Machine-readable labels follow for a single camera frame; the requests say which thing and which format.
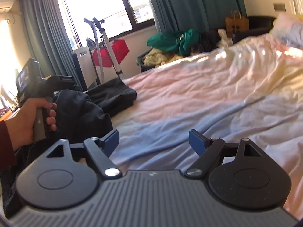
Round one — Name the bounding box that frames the pastel pillow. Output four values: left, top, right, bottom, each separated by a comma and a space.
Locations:
270, 13, 302, 49

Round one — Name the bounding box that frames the yellow knitted cloth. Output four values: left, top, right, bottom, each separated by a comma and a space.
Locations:
143, 48, 183, 67

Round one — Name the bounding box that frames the teal curtain left of window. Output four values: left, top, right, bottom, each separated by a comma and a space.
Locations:
19, 0, 80, 85

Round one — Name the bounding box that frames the pink white bed sheet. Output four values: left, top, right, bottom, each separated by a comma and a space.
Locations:
111, 34, 302, 219

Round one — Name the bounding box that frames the white air conditioner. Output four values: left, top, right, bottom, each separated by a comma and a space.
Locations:
0, 0, 15, 13

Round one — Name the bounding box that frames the black garment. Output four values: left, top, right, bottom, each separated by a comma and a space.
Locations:
1, 79, 137, 218

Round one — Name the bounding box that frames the brown paper bag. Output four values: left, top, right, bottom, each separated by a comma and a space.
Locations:
225, 10, 250, 36

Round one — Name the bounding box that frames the dark red sleeve forearm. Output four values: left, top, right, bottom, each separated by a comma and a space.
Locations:
0, 121, 16, 169

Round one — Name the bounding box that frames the teal curtain right of window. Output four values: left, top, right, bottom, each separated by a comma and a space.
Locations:
149, 0, 247, 33

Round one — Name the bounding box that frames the dark framed window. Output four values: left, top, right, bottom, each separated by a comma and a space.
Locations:
58, 0, 155, 48

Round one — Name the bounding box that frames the black headboard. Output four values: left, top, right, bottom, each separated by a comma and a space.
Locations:
232, 15, 276, 44

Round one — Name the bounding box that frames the teal curtain of window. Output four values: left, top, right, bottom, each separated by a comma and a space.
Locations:
19, 0, 80, 85
149, 0, 247, 33

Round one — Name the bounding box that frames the red cloth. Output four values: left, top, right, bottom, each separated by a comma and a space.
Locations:
92, 39, 130, 68

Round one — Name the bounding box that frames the green garment pile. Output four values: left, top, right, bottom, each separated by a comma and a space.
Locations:
147, 29, 200, 56

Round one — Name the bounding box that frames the garment steamer stand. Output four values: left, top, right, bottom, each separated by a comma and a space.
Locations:
84, 17, 124, 84

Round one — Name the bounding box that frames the person's left hand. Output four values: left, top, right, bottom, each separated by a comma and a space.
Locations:
5, 98, 57, 151

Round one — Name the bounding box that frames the white box appliance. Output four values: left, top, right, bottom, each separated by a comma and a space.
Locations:
72, 46, 98, 91

